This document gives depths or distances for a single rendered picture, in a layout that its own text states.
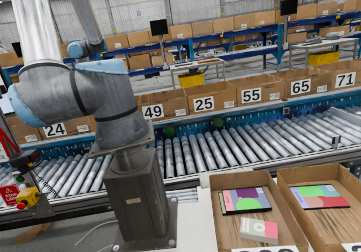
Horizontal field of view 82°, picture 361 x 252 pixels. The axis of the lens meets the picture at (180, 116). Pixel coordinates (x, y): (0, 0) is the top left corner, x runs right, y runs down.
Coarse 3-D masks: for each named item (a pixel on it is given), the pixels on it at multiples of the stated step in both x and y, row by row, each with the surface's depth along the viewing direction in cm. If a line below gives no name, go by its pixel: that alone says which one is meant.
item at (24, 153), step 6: (24, 150) 102; (30, 150) 101; (36, 150) 102; (12, 156) 99; (18, 156) 98; (24, 156) 97; (30, 156) 98; (36, 156) 100; (12, 162) 97; (18, 162) 98; (24, 162) 98; (30, 162) 99; (18, 168) 101; (24, 168) 101; (30, 168) 102
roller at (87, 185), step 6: (102, 156) 157; (96, 162) 148; (102, 162) 153; (96, 168) 142; (90, 174) 135; (96, 174) 139; (90, 180) 131; (84, 186) 124; (90, 186) 127; (84, 192) 120
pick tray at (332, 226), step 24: (288, 168) 98; (312, 168) 97; (336, 168) 97; (288, 192) 87; (360, 192) 84; (312, 216) 83; (336, 216) 81; (360, 216) 80; (312, 240) 71; (336, 240) 73; (360, 240) 71
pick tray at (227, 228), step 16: (208, 176) 101; (224, 176) 101; (240, 176) 101; (256, 176) 100; (272, 192) 94; (272, 208) 89; (288, 208) 77; (224, 224) 85; (240, 224) 84; (288, 224) 79; (224, 240) 79; (240, 240) 78; (288, 240) 75; (304, 240) 66
